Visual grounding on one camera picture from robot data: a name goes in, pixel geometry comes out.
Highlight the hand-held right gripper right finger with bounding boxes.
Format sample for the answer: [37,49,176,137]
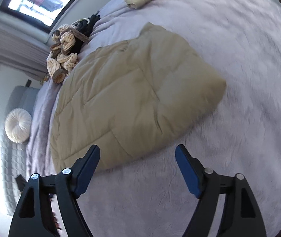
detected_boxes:
[175,144,267,237]

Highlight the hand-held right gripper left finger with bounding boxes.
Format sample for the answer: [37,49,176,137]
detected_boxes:
[8,144,100,237]

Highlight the khaki puffer jacket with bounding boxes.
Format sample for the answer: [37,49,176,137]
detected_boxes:
[49,22,227,171]

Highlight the dark clothes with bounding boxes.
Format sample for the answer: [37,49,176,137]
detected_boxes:
[77,11,101,50]

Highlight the lavender fleece blanket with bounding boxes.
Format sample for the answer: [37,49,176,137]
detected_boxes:
[25,0,281,237]

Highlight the grey quilted bedsheet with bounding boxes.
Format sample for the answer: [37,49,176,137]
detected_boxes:
[0,131,28,216]

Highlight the round white pillow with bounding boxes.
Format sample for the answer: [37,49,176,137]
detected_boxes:
[5,108,32,143]

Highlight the blue-grey headboard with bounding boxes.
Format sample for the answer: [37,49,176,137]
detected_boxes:
[6,85,41,119]

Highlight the striped cream garment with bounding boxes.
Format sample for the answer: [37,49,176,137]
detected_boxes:
[46,18,91,84]

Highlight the grey curtain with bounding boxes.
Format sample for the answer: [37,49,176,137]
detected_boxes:
[0,15,51,79]

